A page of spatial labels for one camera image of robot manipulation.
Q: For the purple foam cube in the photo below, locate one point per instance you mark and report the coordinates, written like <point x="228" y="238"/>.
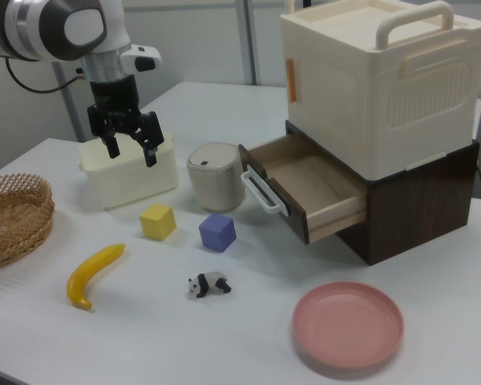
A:
<point x="216" y="234"/>

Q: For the woven wicker basket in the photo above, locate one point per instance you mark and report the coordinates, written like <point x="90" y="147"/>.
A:
<point x="24" y="236"/>

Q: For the yellow toy banana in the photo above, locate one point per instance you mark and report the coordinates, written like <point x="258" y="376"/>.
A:
<point x="90" y="270"/>

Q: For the small beige lidded trash can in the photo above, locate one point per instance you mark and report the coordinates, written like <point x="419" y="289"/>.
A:
<point x="216" y="180"/>

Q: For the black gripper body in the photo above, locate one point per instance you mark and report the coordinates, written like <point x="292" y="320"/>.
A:
<point x="114" y="102"/>

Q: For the cream open plastic bin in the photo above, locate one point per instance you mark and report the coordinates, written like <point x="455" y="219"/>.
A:
<point x="132" y="180"/>

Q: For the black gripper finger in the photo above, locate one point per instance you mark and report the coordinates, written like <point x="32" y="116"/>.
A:
<point x="113" y="147"/>
<point x="150" y="152"/>

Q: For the small panda toy figure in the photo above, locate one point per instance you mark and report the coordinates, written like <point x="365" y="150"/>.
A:
<point x="208" y="284"/>

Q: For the pink plastic plate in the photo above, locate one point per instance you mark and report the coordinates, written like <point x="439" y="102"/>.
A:
<point x="346" y="322"/>

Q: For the dark wood drawer cabinet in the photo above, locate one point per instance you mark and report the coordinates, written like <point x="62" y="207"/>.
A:
<point x="421" y="212"/>

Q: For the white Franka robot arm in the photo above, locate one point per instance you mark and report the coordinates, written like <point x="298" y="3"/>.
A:
<point x="28" y="24"/>

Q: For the yellow foam cube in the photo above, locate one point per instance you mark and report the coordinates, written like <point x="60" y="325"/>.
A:
<point x="157" y="222"/>

